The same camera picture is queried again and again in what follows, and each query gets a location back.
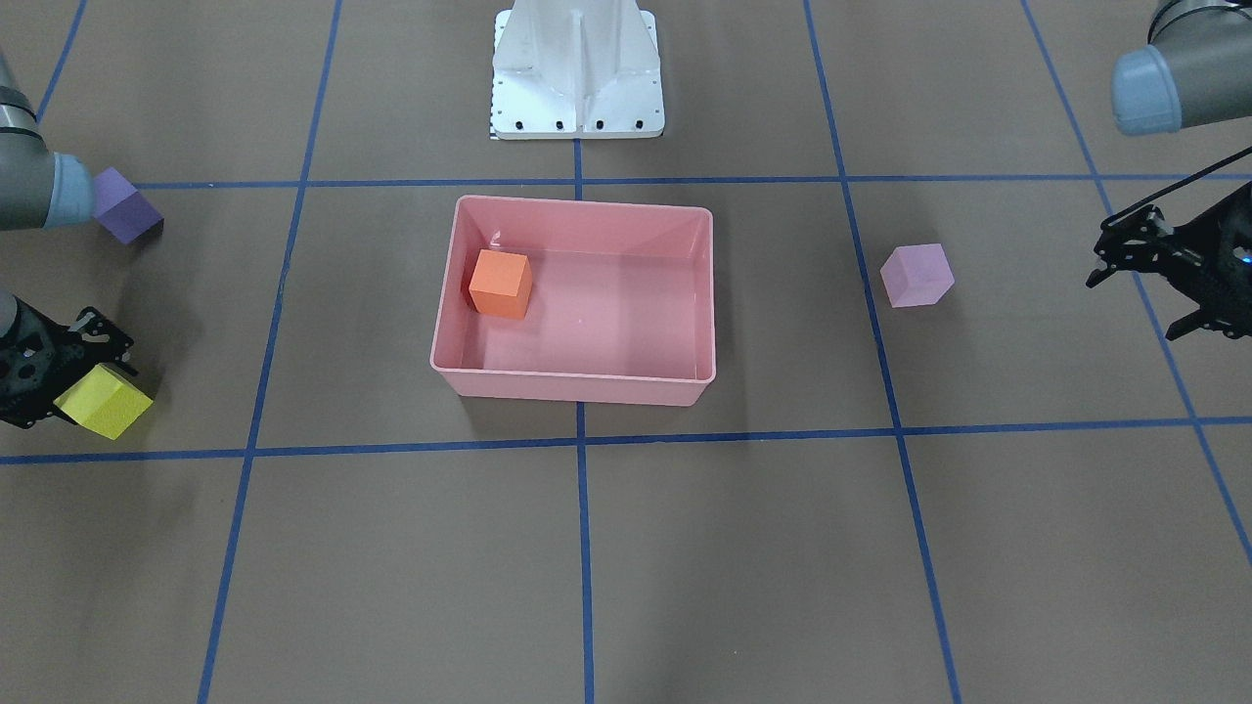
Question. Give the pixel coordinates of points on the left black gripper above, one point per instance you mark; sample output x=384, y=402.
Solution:
x=1216, y=273

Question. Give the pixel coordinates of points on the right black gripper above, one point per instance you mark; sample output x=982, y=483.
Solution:
x=22, y=369

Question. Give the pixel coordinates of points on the yellow foam block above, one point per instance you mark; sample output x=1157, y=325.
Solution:
x=104, y=401

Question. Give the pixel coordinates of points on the dark purple foam block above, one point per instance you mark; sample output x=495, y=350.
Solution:
x=121, y=209

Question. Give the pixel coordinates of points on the light pink foam block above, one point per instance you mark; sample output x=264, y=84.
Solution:
x=917, y=275

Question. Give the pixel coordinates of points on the orange foam block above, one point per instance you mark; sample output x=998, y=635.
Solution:
x=501, y=284

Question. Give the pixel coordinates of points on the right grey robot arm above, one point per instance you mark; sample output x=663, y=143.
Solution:
x=43, y=189

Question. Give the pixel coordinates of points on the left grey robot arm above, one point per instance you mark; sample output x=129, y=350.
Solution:
x=1194, y=70

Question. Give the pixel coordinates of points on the pink plastic bin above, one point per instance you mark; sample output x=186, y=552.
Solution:
x=622, y=307

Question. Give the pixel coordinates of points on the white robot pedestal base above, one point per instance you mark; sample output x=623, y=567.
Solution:
x=566, y=70

